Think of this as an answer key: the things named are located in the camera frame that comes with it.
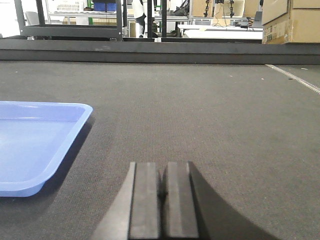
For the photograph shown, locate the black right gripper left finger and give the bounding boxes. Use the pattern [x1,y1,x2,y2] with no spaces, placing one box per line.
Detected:
[91,162,161,240]

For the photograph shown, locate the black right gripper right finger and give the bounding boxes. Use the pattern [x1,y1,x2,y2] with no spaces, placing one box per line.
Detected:
[161,161,278,240]

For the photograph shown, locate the blue plastic tray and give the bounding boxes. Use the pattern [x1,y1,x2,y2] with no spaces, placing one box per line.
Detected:
[0,101,93,197]

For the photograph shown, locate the white background table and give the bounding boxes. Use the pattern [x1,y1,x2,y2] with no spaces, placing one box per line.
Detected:
[177,24,263,41]

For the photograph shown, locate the person in white shirt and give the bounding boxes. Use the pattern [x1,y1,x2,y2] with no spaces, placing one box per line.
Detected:
[131,0,148,38]

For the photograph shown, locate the cardboard boxes stack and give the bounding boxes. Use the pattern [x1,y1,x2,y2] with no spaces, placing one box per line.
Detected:
[261,0,320,44]

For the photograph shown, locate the black metal shelf frame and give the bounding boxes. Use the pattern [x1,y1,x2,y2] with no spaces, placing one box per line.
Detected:
[14,0,128,41]

